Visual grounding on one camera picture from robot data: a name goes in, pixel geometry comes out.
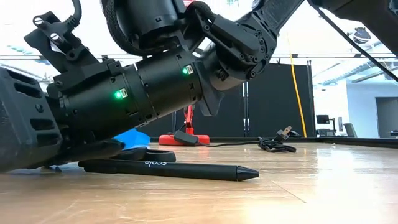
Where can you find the small black monitor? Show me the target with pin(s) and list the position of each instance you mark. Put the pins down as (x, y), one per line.
(322, 119)

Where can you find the blue plastic supply box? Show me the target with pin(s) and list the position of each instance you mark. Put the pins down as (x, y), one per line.
(132, 138)

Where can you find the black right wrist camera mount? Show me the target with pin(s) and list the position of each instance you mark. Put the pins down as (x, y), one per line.
(71, 53)

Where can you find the black metal table frame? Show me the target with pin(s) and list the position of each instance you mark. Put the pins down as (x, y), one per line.
(342, 142)

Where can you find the grey door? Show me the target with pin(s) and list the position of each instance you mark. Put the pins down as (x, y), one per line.
(387, 118)

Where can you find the black pen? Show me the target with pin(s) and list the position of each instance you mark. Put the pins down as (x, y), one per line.
(186, 170)

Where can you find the grey office chair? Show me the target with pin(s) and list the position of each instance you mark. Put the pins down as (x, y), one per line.
(350, 130)

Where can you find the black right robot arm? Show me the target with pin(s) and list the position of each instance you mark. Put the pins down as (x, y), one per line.
(236, 46)

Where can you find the black ceiling fixture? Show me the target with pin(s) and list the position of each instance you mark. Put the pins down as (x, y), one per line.
(361, 35)

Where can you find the red desk lamp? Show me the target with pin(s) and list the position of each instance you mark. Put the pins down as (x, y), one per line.
(202, 140)

